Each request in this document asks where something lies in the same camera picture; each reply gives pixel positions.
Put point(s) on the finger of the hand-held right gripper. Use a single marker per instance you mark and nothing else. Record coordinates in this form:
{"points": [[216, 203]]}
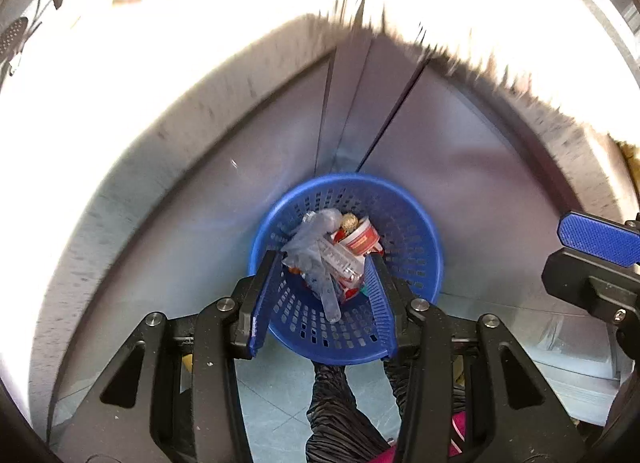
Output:
{"points": [[600, 240], [590, 283]]}

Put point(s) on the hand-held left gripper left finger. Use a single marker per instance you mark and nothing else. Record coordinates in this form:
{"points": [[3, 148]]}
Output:
{"points": [[265, 303]]}

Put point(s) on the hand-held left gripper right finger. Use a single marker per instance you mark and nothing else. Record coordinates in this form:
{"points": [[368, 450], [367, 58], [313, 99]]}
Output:
{"points": [[377, 303]]}

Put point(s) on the red paper cup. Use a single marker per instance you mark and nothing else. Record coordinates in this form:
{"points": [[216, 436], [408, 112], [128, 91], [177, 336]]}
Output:
{"points": [[362, 240]]}

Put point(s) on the clear plastic bag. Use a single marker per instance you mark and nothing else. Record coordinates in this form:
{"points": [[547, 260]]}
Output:
{"points": [[310, 243]]}

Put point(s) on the blue plastic basket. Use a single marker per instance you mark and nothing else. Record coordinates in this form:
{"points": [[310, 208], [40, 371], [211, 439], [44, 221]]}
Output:
{"points": [[400, 223]]}

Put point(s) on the beige food scrap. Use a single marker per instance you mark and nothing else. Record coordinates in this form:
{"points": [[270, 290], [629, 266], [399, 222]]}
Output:
{"points": [[349, 220]]}

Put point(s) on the grey counter cabinet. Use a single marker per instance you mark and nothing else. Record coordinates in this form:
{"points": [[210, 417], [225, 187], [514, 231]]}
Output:
{"points": [[200, 218]]}

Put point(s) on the person's leg in dark pants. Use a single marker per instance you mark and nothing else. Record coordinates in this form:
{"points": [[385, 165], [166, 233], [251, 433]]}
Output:
{"points": [[335, 408]]}

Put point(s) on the beige plaid fringed cloth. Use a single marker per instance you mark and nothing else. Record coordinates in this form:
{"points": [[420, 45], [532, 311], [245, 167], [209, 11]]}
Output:
{"points": [[450, 18]]}

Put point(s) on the black skimmer ladle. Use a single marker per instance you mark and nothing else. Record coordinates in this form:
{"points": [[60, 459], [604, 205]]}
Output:
{"points": [[12, 38]]}

